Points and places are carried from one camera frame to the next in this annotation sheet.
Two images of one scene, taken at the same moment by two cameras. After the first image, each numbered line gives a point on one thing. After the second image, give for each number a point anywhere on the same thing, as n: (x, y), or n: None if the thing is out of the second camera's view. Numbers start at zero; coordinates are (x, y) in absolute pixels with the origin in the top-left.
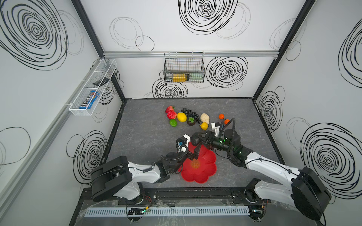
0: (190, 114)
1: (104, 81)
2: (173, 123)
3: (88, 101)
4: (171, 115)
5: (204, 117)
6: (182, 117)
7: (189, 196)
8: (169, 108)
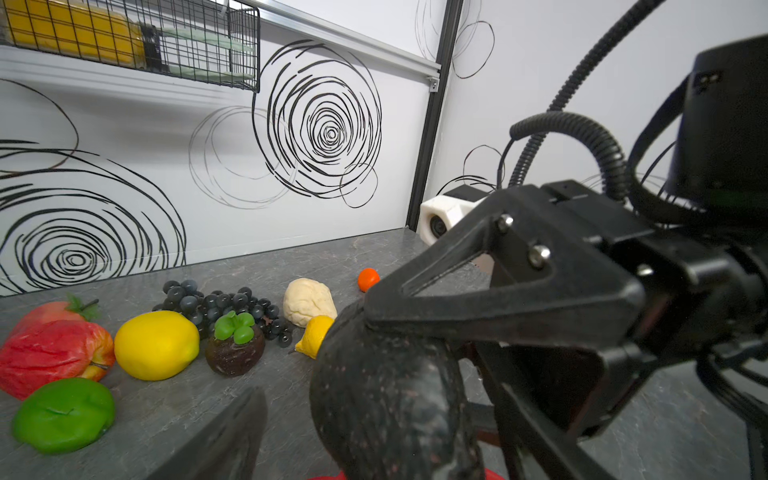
0: (204, 308)
1: None
2: (64, 414)
3: None
4: (22, 372)
5: (306, 298)
6: (154, 345)
7: None
8: (60, 327)
